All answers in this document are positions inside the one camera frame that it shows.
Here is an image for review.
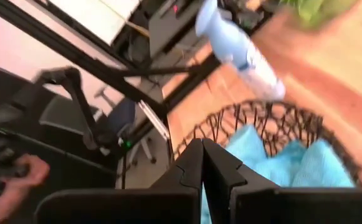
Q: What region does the black metal frame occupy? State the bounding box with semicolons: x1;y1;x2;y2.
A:
0;0;281;150

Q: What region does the large dark wicker basket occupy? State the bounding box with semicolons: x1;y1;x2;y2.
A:
171;99;362;189

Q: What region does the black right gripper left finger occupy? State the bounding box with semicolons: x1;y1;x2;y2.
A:
34;139;204;224

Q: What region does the grey cabinet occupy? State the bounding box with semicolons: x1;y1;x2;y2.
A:
148;0;206;58

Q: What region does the black mesh office chair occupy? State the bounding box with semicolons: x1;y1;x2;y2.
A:
0;63;100;138

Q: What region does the white desk top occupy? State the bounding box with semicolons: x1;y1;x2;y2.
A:
48;0;143;46

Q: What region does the white spray bottle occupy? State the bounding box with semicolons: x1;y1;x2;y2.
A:
194;0;287;101

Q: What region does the blue microfiber towel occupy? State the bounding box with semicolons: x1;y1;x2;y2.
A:
291;138;355;188
200;124;308;224

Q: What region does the green microfiber towel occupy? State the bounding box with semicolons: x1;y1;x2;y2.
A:
279;0;358;30

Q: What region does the person's hand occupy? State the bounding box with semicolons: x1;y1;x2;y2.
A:
0;154;51;224

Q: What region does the dark blue office chair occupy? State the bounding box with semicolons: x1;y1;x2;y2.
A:
105;98;158;166

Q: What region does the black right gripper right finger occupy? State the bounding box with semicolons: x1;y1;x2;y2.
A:
202;139;362;224

